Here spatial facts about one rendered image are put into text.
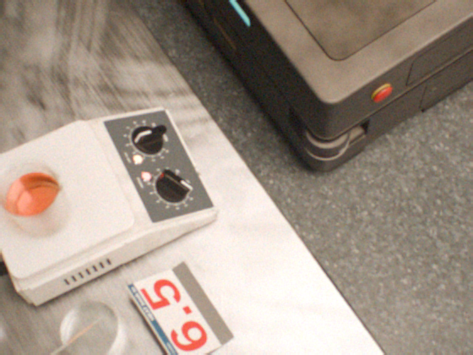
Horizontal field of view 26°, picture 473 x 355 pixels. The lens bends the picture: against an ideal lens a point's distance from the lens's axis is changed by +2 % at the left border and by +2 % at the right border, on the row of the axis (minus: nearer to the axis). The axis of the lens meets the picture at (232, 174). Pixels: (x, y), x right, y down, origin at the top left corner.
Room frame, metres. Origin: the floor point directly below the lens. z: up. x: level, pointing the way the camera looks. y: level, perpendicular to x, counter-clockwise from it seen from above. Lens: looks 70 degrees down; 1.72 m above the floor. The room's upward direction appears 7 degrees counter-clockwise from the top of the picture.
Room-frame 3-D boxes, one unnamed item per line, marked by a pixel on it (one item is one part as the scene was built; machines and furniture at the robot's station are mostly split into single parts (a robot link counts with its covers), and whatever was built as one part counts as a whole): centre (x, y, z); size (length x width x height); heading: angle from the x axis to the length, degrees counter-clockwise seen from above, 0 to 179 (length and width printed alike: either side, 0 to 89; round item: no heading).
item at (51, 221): (0.31, 0.17, 0.87); 0.06 x 0.05 x 0.08; 97
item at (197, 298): (0.22, 0.06, 0.77); 0.09 x 0.06 x 0.04; 28
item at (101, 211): (0.33, 0.17, 0.83); 0.12 x 0.12 x 0.01; 20
